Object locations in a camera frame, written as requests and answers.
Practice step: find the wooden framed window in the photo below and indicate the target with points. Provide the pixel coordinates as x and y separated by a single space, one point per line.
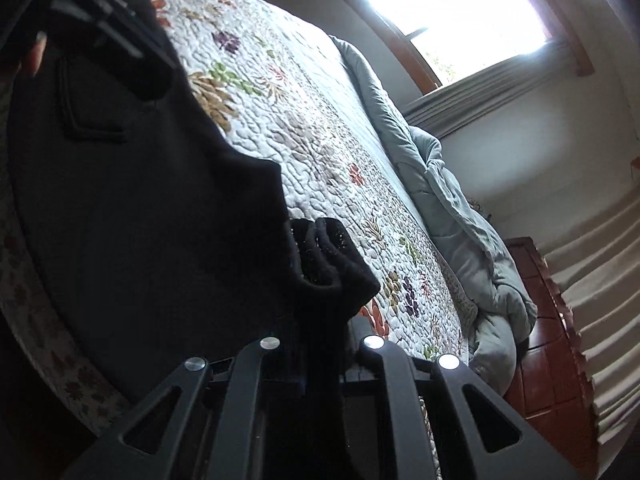
450 5

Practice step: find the floral quilted bedspread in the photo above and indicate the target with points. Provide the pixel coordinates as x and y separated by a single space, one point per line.
300 110

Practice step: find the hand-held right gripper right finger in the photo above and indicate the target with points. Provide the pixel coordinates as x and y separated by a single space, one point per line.
385 365

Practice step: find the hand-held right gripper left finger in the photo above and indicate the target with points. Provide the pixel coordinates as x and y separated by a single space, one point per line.
260 360

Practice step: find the grey pillow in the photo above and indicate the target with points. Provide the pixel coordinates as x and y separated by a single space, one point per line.
495 360

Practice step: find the black pants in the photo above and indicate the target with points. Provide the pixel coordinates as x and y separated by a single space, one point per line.
150 210

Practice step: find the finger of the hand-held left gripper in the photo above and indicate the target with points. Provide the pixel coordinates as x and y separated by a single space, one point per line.
100 15

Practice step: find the grey duvet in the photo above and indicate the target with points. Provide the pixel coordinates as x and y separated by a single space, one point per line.
450 210

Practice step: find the wooden headboard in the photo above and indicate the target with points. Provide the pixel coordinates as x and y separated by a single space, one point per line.
545 360

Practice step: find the cream curtain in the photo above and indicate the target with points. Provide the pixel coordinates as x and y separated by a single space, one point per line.
600 310

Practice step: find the grey curtain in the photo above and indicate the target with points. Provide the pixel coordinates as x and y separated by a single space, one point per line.
475 95

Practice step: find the person's left hand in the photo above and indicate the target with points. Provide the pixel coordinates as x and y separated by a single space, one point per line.
36 55

